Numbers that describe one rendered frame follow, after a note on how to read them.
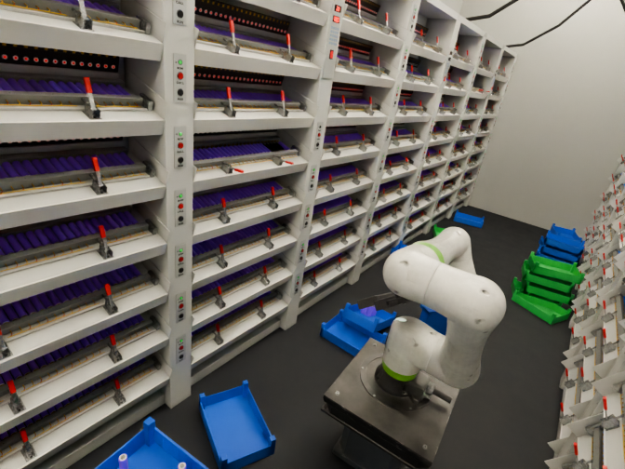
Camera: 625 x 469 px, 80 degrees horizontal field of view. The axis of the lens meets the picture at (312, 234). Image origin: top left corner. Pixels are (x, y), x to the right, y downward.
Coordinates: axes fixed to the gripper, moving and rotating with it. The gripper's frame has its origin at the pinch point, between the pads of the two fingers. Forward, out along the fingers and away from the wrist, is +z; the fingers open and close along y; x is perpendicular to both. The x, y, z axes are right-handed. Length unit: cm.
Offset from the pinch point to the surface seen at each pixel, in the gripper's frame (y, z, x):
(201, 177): 11, 42, 52
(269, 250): 52, 19, 28
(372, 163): 85, -59, 69
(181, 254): 20, 53, 30
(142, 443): -4, 69, -17
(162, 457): -7, 65, -21
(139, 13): -16, 50, 90
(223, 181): 17, 35, 52
